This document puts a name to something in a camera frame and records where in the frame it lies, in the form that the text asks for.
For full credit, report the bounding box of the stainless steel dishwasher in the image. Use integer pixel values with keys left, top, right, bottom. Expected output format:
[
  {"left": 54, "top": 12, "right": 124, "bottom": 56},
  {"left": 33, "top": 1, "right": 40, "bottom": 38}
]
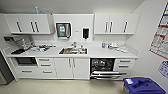
[{"left": 89, "top": 57, "right": 126, "bottom": 81}]

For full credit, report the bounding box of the white drawer unit beside dishwasher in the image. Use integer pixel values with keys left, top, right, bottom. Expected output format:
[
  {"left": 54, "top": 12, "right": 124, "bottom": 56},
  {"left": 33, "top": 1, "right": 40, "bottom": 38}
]
[{"left": 113, "top": 57, "right": 137, "bottom": 80}]

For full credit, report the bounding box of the chrome faucet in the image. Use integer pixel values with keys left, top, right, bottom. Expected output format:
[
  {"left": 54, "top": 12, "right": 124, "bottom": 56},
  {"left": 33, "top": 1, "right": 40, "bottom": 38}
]
[{"left": 69, "top": 41, "right": 78, "bottom": 50}]

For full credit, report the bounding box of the stainless steel sink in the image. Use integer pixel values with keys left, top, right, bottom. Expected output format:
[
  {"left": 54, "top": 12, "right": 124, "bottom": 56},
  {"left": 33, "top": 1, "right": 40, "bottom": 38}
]
[{"left": 58, "top": 47, "right": 89, "bottom": 56}]

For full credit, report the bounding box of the dish soap bottle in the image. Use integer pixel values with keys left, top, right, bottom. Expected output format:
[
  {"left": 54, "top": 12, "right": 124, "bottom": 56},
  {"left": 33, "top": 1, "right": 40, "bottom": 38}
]
[{"left": 101, "top": 40, "right": 107, "bottom": 49}]

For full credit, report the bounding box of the white under-sink cabinet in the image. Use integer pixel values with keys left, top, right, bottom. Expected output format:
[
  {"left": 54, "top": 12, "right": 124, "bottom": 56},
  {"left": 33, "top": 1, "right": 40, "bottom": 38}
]
[{"left": 53, "top": 57, "right": 91, "bottom": 81}]

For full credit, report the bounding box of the grey paper towel dispenser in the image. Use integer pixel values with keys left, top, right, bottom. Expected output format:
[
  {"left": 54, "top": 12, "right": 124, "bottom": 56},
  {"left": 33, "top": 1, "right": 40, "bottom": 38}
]
[{"left": 55, "top": 22, "right": 73, "bottom": 40}]

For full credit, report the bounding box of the stack of white dishes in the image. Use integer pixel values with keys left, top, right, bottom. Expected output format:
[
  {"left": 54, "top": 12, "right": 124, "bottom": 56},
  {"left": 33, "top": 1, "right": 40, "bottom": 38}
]
[{"left": 107, "top": 41, "right": 120, "bottom": 51}]

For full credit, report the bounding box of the dish rack with dishes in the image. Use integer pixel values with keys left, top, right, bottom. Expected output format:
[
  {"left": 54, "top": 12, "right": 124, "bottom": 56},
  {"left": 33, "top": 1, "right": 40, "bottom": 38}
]
[{"left": 29, "top": 42, "right": 58, "bottom": 53}]

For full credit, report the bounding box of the white drawer unit beside microwave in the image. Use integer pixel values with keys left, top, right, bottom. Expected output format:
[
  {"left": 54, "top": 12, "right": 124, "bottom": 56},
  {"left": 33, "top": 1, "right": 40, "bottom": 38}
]
[{"left": 35, "top": 57, "right": 59, "bottom": 80}]

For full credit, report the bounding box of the black built-in microwave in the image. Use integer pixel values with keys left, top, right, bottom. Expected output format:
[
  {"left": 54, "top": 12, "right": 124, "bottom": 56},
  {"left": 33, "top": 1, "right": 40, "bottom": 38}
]
[{"left": 14, "top": 56, "right": 39, "bottom": 67}]

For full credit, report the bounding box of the blue bottle on cabinet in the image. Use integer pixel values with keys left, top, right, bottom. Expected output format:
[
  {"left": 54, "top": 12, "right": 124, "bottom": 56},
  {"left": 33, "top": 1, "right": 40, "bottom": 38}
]
[{"left": 34, "top": 6, "right": 40, "bottom": 15}]

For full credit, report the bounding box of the black wall soap dispenser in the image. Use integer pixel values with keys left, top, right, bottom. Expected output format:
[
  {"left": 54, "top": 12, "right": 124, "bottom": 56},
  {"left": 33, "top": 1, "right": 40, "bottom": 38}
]
[{"left": 82, "top": 27, "right": 91, "bottom": 41}]

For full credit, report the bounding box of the white three-door wall cabinet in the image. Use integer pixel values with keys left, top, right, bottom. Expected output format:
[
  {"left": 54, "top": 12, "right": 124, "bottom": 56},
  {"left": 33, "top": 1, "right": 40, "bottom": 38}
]
[{"left": 93, "top": 12, "right": 141, "bottom": 36}]

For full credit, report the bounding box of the white two-door wall cabinet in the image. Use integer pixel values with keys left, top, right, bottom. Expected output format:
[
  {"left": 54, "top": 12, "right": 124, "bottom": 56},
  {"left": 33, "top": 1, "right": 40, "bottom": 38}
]
[{"left": 2, "top": 12, "right": 56, "bottom": 36}]

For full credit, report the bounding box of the wall notice poster board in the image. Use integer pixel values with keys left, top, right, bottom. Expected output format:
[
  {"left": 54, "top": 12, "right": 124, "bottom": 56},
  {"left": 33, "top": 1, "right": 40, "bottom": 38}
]
[{"left": 148, "top": 1, "right": 168, "bottom": 61}]

